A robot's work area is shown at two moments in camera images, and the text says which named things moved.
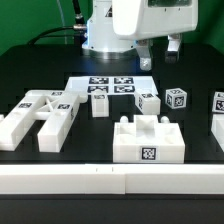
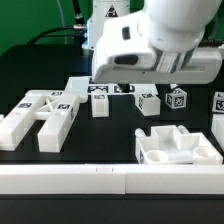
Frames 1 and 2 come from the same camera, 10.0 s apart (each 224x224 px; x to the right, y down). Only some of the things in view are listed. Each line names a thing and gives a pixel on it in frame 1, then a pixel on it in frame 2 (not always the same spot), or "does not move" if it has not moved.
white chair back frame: (55, 108) does not move
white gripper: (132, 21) to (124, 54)
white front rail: (128, 179) does not move
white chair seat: (148, 141) to (174, 145)
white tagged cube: (176, 98) does not move
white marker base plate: (116, 85) does not move
